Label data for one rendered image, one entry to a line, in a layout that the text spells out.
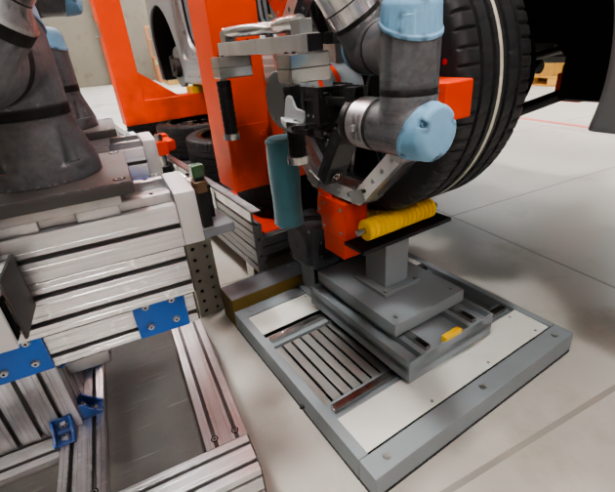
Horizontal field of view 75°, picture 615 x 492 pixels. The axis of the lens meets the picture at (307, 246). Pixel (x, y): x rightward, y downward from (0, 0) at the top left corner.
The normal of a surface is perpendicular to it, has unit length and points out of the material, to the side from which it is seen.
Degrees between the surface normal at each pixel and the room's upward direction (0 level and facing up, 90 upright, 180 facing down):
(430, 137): 90
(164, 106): 90
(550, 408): 0
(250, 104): 90
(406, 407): 0
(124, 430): 0
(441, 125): 90
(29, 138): 73
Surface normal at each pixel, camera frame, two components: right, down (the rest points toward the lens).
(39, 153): 0.55, 0.04
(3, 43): 0.73, 0.66
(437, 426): -0.07, -0.89
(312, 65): 0.54, 0.35
